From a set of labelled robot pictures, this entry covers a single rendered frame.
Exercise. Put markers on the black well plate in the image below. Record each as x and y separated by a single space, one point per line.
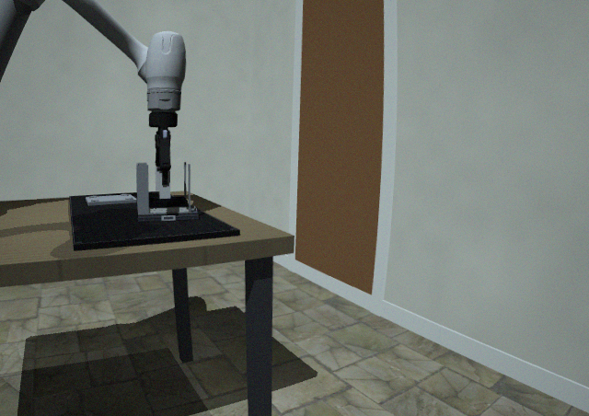
179 201

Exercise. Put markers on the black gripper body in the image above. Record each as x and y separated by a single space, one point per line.
163 120

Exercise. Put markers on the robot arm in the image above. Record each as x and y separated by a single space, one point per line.
162 65

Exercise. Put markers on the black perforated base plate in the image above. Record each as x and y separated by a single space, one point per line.
116 225

